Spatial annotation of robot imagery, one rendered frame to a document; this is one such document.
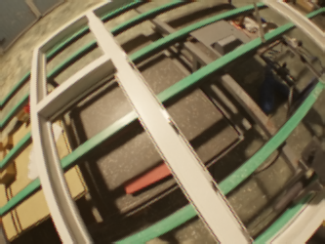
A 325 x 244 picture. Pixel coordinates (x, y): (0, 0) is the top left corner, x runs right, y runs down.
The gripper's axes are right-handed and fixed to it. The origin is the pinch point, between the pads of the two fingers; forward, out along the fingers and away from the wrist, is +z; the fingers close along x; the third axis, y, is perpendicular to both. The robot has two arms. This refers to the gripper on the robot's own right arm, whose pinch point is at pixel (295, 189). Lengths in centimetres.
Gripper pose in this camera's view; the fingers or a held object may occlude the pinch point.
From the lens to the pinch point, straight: 48.5
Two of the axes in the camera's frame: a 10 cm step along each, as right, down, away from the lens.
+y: -8.5, 0.8, -5.2
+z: -2.8, 7.7, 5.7
